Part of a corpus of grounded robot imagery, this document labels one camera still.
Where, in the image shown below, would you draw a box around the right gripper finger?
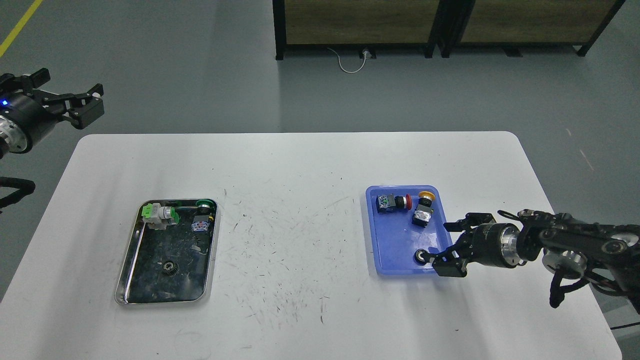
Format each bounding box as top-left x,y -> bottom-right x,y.
423,235 -> 474,278
444,212 -> 496,233

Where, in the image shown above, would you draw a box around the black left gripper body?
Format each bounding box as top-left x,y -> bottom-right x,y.
0,93 -> 58,155

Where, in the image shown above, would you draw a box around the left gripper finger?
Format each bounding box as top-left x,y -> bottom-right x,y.
0,68 -> 51,98
43,83 -> 105,130

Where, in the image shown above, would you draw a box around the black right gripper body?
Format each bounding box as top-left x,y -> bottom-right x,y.
468,223 -> 523,269

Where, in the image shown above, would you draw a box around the black gear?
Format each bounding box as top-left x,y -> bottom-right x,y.
414,248 -> 431,266
161,260 -> 179,277

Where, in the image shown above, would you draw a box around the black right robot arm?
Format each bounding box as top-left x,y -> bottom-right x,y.
413,209 -> 640,310

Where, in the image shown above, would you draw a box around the blue plastic tray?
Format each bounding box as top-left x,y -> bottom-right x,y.
365,184 -> 453,276

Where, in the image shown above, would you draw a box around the silver metal tray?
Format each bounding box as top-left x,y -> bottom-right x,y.
114,198 -> 218,306

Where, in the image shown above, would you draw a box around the yellow push button switch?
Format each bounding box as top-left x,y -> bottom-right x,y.
411,191 -> 435,228

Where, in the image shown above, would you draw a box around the red push button switch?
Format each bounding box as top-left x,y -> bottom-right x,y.
375,193 -> 413,214

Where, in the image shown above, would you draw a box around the green white selector switch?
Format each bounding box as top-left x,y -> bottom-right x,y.
141,202 -> 181,231

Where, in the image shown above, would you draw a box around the green push button switch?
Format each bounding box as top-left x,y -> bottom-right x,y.
190,199 -> 216,233

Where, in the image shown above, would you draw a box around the white cable on floor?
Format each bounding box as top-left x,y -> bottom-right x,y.
327,47 -> 373,75

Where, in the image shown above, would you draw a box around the wooden cabinet black frame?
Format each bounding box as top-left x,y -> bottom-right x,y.
272,0 -> 450,60

